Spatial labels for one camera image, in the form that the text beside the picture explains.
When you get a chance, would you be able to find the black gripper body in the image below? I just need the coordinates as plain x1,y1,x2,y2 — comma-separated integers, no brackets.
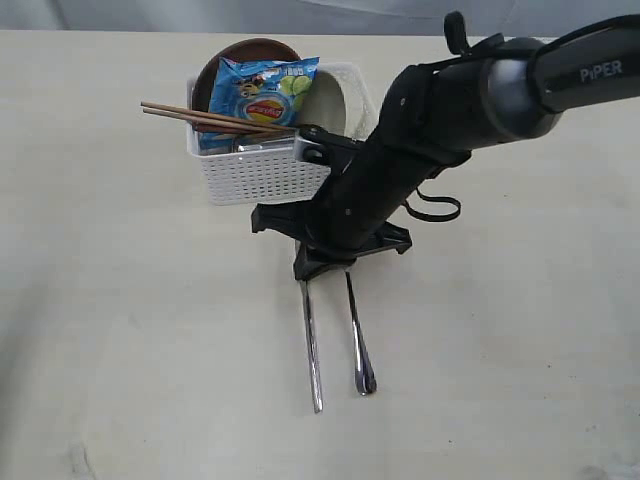
299,37,504,250

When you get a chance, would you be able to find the white plastic perforated basket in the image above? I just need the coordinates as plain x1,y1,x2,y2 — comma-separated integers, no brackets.
186,61,374,206

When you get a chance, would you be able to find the white ceramic bowl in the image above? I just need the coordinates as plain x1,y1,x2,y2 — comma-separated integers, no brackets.
296,70,346,135

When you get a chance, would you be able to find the wooden chopstick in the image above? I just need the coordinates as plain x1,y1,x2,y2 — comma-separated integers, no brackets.
142,108,295,134
140,102,277,126

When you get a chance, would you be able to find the silver table knife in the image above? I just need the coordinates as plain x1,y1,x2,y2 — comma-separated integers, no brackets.
299,281,324,414

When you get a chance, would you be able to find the silver metal fork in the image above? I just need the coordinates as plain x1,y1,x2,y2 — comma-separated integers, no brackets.
344,270,377,396

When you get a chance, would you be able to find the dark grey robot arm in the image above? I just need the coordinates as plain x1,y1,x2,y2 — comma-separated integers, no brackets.
251,11,639,281

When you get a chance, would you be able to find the shiny metal cup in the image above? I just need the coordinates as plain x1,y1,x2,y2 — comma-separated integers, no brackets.
231,135,295,153

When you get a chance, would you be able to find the blue chip bag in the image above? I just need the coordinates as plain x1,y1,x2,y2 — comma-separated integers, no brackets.
209,57,319,126

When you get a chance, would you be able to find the brown round plate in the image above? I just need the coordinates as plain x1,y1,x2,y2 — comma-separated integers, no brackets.
190,38,301,112

